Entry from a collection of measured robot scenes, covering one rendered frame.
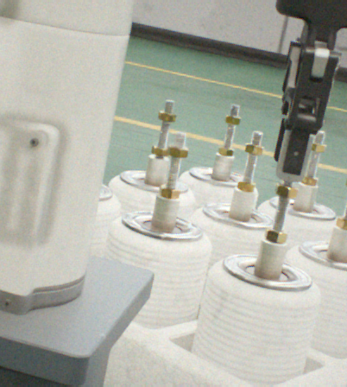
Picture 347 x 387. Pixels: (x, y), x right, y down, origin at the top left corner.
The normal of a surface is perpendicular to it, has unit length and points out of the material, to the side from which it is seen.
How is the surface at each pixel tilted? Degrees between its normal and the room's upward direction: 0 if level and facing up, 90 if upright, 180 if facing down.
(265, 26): 90
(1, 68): 89
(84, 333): 0
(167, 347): 0
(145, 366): 90
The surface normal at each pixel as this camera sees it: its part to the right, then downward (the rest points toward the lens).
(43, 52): 0.21, 0.27
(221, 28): -0.20, 0.19
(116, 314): 0.19, -0.95
